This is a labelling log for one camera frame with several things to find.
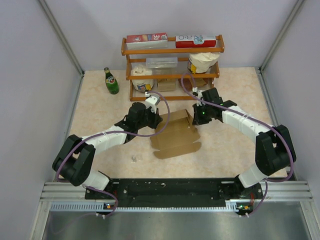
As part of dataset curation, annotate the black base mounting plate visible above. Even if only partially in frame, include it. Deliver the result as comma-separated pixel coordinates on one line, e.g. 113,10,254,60
84,177,266,208

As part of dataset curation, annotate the brown cardboard box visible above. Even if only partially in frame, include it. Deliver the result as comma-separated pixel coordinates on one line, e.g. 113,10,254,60
150,109,202,160

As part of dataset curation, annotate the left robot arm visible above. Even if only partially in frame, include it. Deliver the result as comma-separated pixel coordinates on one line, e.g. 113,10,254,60
52,97,162,199

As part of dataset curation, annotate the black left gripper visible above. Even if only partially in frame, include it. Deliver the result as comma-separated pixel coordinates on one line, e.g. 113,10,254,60
136,105,163,130

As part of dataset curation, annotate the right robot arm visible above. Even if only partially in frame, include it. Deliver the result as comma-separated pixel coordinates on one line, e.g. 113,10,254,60
192,87,297,198

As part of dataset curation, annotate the brown scouring pad pack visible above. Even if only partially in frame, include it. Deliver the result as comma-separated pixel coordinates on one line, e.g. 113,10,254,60
182,78,208,92

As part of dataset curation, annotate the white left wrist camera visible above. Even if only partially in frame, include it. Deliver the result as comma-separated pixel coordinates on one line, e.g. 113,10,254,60
144,91,161,114

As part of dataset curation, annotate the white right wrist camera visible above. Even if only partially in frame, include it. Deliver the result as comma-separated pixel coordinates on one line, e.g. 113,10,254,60
192,87,204,107

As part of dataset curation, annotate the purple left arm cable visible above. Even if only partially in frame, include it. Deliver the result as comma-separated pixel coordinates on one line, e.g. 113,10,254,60
51,90,171,235

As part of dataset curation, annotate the white bag upper shelf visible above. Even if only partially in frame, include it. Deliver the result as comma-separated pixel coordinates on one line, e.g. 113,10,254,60
187,52,220,74

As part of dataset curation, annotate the clear plastic container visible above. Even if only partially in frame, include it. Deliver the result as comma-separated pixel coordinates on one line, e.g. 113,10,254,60
145,57,178,69

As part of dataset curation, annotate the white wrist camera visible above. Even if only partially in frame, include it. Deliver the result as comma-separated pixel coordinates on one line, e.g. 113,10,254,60
144,91,161,114
192,87,204,107

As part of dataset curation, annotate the orange wooden shelf rack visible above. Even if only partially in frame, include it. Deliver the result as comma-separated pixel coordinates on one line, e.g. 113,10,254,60
121,34,225,102

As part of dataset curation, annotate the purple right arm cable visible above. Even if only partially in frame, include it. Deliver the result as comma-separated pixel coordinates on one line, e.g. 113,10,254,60
180,72,295,218

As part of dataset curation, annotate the red white carton box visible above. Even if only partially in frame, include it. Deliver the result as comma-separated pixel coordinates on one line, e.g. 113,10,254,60
175,34,217,48

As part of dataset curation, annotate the red foil wrap box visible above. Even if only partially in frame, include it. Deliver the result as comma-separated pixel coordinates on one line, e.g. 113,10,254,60
126,32,168,50

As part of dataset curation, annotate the green glass bottle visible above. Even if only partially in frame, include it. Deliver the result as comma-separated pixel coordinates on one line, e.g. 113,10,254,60
104,67,120,95

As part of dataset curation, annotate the tan sponge block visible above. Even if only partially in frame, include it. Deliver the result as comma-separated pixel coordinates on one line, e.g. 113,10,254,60
157,78,176,92

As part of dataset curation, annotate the grey slotted cable duct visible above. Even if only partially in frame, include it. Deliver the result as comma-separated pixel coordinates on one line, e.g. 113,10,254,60
49,201,253,213

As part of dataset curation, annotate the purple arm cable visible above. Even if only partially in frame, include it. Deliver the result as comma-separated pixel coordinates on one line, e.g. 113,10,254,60
51,90,171,235
180,72,295,218

